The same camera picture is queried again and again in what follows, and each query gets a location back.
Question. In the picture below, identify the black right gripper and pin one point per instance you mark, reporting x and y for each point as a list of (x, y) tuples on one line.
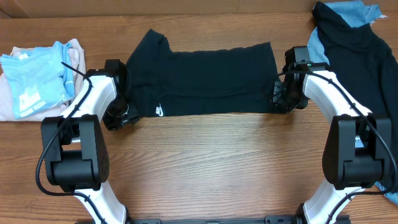
[(277, 100)]

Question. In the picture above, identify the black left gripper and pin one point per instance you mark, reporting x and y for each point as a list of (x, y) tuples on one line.
[(110, 123)]

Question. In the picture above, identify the black t-shirt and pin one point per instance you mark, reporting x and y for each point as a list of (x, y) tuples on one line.
[(165, 83)]

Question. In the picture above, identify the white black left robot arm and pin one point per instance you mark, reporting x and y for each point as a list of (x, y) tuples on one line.
[(75, 160)]

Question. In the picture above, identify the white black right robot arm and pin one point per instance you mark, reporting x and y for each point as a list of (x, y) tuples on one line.
[(356, 154)]

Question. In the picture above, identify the black long garment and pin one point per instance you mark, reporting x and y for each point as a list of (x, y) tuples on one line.
[(363, 74)]

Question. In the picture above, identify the light blue folded t-shirt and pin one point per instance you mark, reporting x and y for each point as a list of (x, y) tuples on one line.
[(39, 78)]

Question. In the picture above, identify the blue denim jeans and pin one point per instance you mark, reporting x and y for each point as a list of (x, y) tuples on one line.
[(317, 49)]

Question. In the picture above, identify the pink folded garment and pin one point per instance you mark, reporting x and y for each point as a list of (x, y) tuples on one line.
[(78, 65)]

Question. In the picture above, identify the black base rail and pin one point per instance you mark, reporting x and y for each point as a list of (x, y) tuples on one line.
[(211, 221)]

